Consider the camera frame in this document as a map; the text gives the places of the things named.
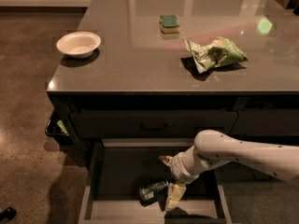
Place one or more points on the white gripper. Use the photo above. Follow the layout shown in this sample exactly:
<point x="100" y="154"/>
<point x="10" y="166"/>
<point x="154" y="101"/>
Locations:
<point x="178" y="168"/>

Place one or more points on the green soda can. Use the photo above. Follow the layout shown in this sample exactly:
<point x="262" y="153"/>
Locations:
<point x="150" y="191"/>

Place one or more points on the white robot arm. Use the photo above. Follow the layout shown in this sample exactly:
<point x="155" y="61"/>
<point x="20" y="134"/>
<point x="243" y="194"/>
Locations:
<point x="212" y="149"/>

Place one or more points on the open middle drawer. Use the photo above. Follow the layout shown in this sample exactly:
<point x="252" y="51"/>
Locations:
<point x="120" y="167"/>

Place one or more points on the closed top drawer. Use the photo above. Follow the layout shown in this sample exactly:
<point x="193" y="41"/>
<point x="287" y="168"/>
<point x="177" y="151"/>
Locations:
<point x="150" y="123"/>

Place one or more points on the right top drawer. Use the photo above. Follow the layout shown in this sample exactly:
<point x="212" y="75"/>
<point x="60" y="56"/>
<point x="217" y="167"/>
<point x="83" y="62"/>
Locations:
<point x="268" y="122"/>

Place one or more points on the dark kitchen counter cabinet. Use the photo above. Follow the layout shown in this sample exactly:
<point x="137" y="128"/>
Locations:
<point x="137" y="67"/>

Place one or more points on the black bin beside cabinet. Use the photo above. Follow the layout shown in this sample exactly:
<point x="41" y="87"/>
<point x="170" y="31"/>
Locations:
<point x="54" y="131"/>

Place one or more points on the green crumpled chip bag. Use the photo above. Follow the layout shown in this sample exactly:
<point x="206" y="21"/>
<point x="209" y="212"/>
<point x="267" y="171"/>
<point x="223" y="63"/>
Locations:
<point x="220" y="52"/>

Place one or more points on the green and yellow sponge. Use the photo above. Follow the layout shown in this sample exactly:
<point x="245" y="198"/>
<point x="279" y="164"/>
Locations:
<point x="169" y="24"/>

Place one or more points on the white paper bowl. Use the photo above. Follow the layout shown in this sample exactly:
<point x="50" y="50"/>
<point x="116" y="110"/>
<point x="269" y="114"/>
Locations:
<point x="79" y="45"/>

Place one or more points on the black object on floor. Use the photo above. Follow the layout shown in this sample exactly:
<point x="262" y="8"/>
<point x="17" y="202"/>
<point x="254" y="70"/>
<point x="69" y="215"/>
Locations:
<point x="8" y="214"/>

